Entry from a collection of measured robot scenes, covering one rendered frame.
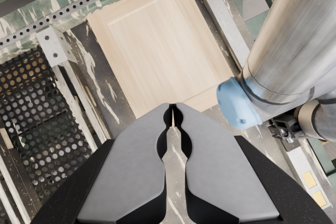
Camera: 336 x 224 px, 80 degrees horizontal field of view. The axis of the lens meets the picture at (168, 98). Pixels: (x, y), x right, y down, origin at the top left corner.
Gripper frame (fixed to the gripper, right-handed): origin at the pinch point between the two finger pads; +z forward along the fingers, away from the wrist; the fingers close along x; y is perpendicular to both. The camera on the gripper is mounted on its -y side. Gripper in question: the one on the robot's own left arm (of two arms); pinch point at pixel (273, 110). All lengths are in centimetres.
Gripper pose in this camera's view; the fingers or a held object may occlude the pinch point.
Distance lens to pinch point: 67.7
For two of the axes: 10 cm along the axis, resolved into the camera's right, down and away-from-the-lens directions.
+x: 4.5, 8.9, -0.4
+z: 0.2, 0.3, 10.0
